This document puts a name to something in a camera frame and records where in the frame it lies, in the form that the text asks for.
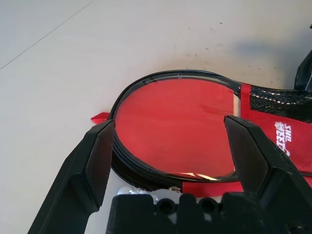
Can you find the red black paddle case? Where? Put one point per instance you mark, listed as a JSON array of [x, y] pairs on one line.
[[265, 122]]

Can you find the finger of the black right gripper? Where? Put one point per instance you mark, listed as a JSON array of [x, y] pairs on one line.
[[303, 78]]

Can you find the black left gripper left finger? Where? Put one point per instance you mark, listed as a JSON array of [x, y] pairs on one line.
[[80, 175]]

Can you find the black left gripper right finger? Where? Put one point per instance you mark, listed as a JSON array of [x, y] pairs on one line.
[[268, 175]]

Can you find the red ping-pong paddle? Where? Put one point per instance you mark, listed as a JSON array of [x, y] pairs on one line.
[[170, 126]]

